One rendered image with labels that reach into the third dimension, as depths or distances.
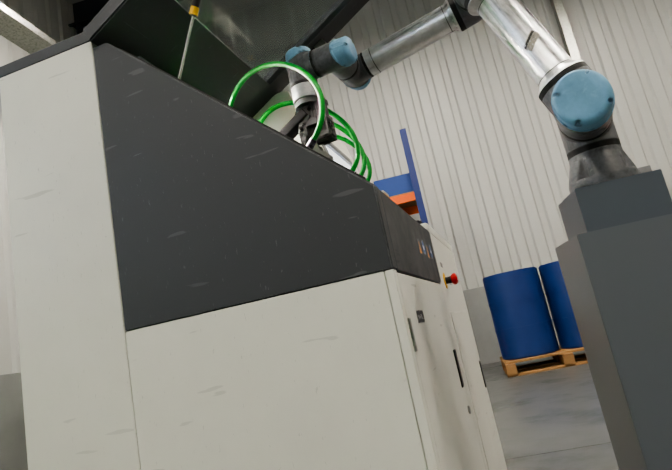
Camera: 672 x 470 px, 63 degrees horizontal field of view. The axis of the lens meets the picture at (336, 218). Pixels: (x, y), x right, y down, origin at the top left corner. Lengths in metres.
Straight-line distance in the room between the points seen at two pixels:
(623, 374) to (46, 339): 1.20
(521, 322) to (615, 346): 4.76
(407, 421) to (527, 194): 7.14
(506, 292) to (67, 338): 5.11
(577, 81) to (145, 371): 1.05
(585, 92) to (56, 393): 1.27
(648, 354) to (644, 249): 0.21
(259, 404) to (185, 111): 0.62
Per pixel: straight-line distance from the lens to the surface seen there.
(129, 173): 1.28
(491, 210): 7.95
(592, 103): 1.25
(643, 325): 1.27
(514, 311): 6.00
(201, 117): 1.21
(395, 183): 6.85
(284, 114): 1.93
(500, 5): 1.37
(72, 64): 1.47
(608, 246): 1.26
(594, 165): 1.35
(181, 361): 1.17
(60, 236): 1.37
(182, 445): 1.19
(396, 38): 1.57
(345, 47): 1.48
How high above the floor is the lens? 0.69
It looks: 12 degrees up
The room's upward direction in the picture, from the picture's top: 12 degrees counter-clockwise
